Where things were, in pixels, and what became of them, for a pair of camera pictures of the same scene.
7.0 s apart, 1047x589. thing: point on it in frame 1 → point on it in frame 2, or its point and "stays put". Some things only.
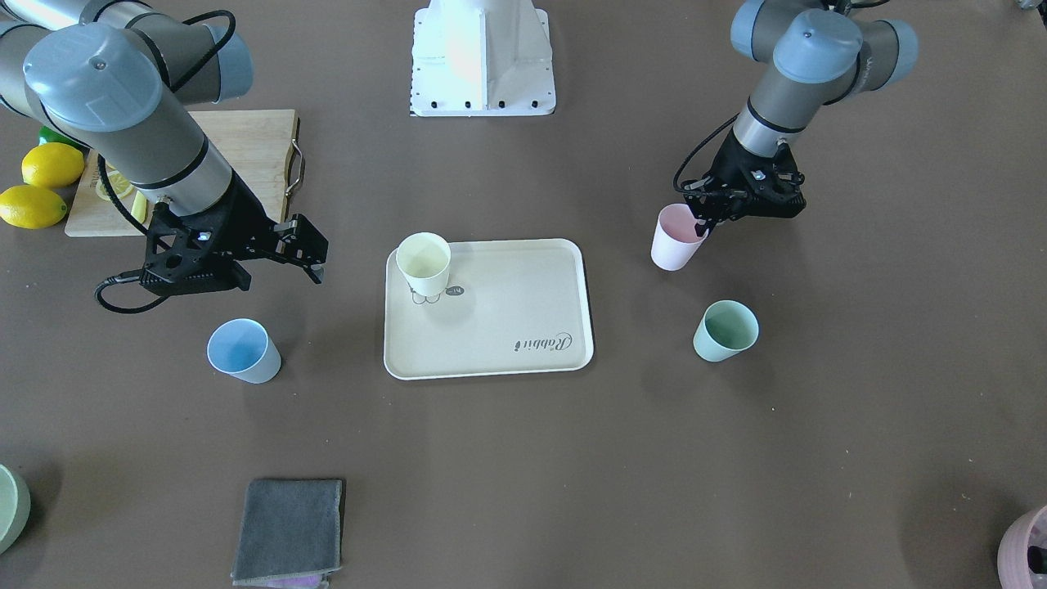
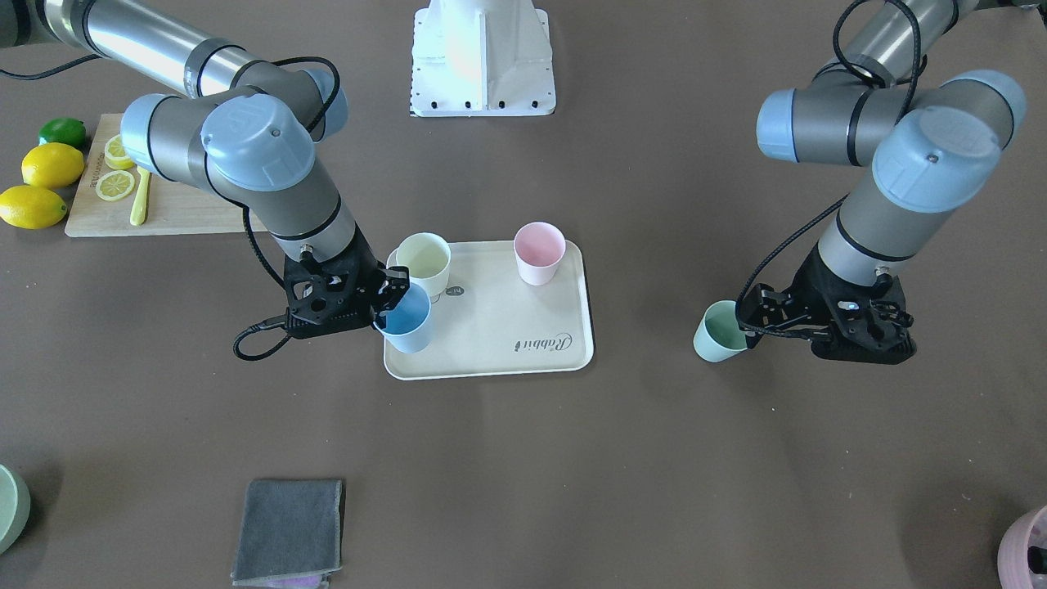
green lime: x=47 y=134 stays put
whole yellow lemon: x=31 y=207 stays put
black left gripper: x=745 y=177 → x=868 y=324
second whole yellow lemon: x=52 y=164 stays put
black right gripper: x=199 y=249 → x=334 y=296
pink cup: x=676 y=240 → x=538 y=248
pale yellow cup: x=424 y=260 stays put
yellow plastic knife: x=139 y=207 stays put
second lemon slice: x=121 y=185 stays put
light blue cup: x=244 y=348 → x=406 y=325
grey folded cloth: x=289 y=527 stays put
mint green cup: x=727 y=328 stays put
